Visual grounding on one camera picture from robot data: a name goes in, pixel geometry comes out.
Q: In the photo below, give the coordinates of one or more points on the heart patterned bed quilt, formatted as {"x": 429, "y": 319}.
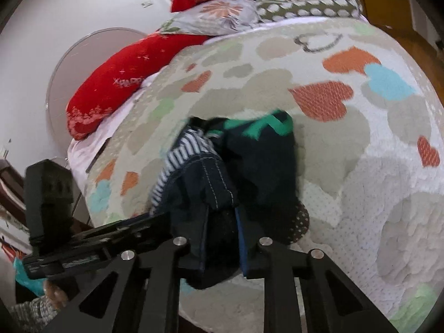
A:
{"x": 369, "y": 136}

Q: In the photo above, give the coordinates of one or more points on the round white headboard panel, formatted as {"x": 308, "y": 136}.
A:
{"x": 77, "y": 63}

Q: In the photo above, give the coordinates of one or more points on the white bed sheet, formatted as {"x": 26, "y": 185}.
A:
{"x": 82, "y": 153}

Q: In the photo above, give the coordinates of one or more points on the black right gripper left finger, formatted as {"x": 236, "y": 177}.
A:
{"x": 139, "y": 264}

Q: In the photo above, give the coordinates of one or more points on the person left hand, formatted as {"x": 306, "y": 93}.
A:
{"x": 55, "y": 295}

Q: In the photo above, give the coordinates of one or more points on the olive white dotted pillow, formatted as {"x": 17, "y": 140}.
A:
{"x": 276, "y": 10}

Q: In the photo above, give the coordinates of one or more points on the grey floral pillow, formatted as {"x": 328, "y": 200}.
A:
{"x": 214, "y": 18}

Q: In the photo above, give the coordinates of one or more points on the dark navy striped pants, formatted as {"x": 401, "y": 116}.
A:
{"x": 226, "y": 183}

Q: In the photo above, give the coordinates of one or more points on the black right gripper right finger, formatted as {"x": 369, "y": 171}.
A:
{"x": 304, "y": 292}

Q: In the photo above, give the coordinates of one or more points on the dark wooden bedside furniture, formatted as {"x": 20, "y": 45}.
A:
{"x": 12, "y": 191}

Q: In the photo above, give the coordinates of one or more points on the long red pillow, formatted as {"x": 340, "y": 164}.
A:
{"x": 115, "y": 80}

